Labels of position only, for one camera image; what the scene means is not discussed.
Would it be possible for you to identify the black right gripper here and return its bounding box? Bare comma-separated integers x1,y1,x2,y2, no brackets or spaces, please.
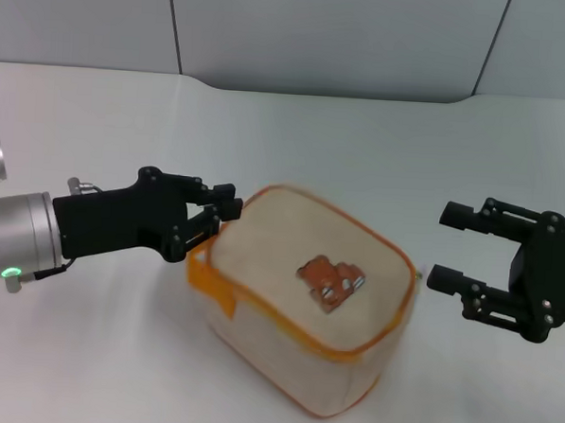
423,194,565,346

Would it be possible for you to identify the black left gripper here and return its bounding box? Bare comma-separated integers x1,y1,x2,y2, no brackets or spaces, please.
50,161,247,269

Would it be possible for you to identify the beige orange-trimmed food bag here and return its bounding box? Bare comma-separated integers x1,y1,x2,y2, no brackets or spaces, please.
178,177,425,423

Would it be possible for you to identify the silver cable connector plug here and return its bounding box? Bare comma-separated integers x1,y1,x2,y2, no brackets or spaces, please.
4,260,68,298
66,176,106,199

